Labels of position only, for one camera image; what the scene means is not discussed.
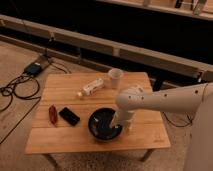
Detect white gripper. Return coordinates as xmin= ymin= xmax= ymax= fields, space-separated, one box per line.
xmin=110 ymin=109 xmax=134 ymax=134

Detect black smartphone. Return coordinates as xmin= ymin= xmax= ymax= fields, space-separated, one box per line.
xmin=59 ymin=107 xmax=80 ymax=126

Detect black cable right floor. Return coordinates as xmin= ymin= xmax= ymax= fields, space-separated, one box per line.
xmin=162 ymin=111 xmax=195 ymax=129

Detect black ceramic bowl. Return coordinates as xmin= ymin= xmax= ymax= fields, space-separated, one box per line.
xmin=88 ymin=108 xmax=123 ymax=141

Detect black floor cables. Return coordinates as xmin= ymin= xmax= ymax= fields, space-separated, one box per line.
xmin=0 ymin=56 xmax=71 ymax=144

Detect wooden folding table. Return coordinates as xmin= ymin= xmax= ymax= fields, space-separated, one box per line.
xmin=25 ymin=72 xmax=172 ymax=163

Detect black power adapter box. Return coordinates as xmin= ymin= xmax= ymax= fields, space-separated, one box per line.
xmin=24 ymin=62 xmax=42 ymax=76

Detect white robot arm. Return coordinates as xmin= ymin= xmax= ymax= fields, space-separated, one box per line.
xmin=110 ymin=82 xmax=213 ymax=171

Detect white plastic bottle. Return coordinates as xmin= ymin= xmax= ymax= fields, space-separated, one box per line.
xmin=77 ymin=78 xmax=104 ymax=98

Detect red snack packet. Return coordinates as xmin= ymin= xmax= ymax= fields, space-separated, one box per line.
xmin=49 ymin=105 xmax=58 ymax=125

